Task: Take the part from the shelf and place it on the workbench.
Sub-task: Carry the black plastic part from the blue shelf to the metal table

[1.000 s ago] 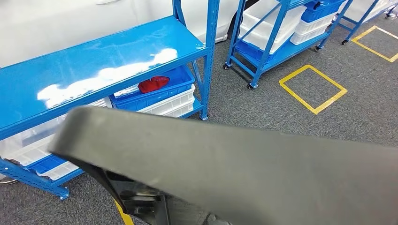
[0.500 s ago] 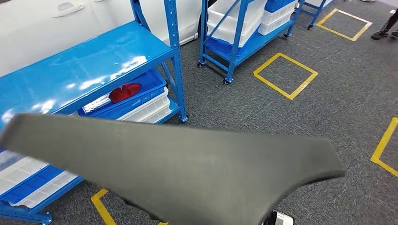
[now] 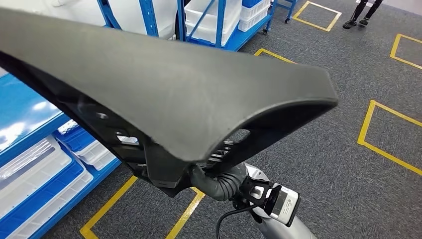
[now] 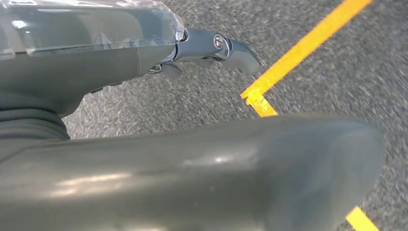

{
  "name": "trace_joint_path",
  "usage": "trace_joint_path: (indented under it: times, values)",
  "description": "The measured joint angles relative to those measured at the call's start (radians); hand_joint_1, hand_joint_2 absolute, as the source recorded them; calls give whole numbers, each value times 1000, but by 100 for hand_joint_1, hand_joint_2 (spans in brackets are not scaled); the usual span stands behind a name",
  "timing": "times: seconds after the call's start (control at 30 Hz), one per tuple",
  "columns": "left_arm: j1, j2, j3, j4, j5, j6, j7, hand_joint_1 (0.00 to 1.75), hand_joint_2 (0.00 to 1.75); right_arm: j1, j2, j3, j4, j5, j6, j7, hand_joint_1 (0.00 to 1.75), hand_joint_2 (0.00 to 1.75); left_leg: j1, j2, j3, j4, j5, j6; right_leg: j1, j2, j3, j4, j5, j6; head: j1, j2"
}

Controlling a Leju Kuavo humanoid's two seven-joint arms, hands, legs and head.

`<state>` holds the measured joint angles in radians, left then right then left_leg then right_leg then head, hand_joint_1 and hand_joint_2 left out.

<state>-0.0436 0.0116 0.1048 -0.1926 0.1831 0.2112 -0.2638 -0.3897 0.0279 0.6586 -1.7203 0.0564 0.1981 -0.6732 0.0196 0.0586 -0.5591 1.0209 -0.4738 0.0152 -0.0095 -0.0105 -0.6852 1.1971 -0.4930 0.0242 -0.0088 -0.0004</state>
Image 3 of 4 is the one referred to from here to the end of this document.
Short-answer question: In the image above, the blue plastic crate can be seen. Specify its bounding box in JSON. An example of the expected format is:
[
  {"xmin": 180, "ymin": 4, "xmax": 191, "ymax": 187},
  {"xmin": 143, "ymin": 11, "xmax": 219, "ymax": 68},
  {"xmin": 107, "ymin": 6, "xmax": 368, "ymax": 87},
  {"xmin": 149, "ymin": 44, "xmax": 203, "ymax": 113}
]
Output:
[{"xmin": 241, "ymin": 0, "xmax": 264, "ymax": 9}]

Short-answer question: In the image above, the large black plastic part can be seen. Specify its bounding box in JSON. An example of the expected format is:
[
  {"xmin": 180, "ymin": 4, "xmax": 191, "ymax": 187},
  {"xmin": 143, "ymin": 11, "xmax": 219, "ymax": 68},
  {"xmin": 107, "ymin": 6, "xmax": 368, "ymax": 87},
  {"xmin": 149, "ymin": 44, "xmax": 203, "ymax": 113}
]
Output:
[{"xmin": 0, "ymin": 7, "xmax": 339, "ymax": 199}]

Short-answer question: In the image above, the white plastic crate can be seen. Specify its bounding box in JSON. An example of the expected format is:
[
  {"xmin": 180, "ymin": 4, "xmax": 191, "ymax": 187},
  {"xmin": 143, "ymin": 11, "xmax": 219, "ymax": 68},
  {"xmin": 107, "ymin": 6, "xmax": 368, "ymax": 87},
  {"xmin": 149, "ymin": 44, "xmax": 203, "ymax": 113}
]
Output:
[
  {"xmin": 238, "ymin": 13, "xmax": 269, "ymax": 33},
  {"xmin": 240, "ymin": 0, "xmax": 272, "ymax": 22}
]

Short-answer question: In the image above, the blue plastic bin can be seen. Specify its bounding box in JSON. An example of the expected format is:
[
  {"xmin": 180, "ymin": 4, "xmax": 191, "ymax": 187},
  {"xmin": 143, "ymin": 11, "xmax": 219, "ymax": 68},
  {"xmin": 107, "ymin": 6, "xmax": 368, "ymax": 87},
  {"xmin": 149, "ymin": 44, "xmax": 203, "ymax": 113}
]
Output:
[{"xmin": 53, "ymin": 123, "xmax": 97, "ymax": 153}]

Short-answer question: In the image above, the person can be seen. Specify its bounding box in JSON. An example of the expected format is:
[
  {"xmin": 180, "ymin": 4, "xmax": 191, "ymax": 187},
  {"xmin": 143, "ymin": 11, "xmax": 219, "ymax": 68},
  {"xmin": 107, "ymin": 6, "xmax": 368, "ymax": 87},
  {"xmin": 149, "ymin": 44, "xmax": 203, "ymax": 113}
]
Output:
[{"xmin": 342, "ymin": 0, "xmax": 385, "ymax": 30}]

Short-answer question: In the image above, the blue metal shelf rack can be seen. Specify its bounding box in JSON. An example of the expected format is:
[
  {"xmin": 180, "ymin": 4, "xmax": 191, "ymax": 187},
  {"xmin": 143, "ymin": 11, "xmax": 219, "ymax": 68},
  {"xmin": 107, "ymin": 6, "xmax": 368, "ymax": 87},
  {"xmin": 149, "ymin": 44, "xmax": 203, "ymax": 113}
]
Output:
[
  {"xmin": 0, "ymin": 66, "xmax": 122, "ymax": 239},
  {"xmin": 275, "ymin": 0, "xmax": 299, "ymax": 24},
  {"xmin": 96, "ymin": 0, "xmax": 276, "ymax": 52}
]

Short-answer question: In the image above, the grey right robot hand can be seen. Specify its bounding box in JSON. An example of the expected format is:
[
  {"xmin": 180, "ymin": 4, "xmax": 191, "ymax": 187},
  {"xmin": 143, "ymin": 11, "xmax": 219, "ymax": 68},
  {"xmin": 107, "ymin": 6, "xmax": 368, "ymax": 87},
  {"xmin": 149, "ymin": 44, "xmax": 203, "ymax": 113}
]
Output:
[{"xmin": 189, "ymin": 140, "xmax": 235, "ymax": 199}]

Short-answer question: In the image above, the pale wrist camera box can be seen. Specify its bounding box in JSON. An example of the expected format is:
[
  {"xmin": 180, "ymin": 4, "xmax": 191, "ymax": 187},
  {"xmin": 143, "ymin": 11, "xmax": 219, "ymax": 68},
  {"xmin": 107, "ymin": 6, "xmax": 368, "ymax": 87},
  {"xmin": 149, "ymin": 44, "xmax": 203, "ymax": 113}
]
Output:
[{"xmin": 263, "ymin": 184, "xmax": 301, "ymax": 228}]

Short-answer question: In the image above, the blue plastic tray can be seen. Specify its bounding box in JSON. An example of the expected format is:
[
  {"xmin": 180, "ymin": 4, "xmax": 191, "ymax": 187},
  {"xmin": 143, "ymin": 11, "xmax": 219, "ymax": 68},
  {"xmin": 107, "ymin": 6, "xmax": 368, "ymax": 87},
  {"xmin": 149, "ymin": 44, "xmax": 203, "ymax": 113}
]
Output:
[{"xmin": 0, "ymin": 160, "xmax": 85, "ymax": 232}]

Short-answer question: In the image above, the black camera cable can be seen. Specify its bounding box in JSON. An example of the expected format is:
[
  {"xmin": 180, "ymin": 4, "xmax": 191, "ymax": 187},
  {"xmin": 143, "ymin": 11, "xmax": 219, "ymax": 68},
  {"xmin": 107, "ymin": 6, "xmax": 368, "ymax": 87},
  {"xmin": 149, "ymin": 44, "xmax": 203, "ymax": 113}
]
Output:
[{"xmin": 215, "ymin": 204, "xmax": 261, "ymax": 239}]

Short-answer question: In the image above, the clear storage bin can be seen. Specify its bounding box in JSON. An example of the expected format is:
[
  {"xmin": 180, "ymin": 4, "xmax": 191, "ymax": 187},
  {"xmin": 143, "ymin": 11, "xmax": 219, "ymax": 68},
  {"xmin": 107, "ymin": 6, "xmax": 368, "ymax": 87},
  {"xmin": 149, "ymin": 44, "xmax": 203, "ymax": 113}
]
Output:
[
  {"xmin": 185, "ymin": 18, "xmax": 241, "ymax": 46},
  {"xmin": 184, "ymin": 0, "xmax": 243, "ymax": 27}
]

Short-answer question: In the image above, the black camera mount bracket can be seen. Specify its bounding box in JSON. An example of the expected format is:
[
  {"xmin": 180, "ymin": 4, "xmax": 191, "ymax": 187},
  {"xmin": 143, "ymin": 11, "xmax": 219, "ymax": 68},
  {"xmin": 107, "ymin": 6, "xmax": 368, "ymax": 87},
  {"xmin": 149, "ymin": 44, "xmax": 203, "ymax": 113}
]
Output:
[{"xmin": 232, "ymin": 176, "xmax": 281, "ymax": 219}]

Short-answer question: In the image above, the white plastic bin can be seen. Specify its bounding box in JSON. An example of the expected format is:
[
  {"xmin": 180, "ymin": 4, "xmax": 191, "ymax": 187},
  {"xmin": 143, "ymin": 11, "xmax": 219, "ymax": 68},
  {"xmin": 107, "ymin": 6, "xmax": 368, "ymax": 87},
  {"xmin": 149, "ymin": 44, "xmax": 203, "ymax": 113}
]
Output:
[
  {"xmin": 6, "ymin": 170, "xmax": 95, "ymax": 239},
  {"xmin": 74, "ymin": 140, "xmax": 116, "ymax": 171}
]

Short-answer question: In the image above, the large white container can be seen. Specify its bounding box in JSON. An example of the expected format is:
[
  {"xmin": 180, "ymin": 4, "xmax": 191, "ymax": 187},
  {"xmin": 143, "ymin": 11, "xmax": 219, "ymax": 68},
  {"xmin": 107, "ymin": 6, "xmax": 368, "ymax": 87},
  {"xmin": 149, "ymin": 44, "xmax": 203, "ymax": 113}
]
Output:
[{"xmin": 107, "ymin": 0, "xmax": 179, "ymax": 40}]

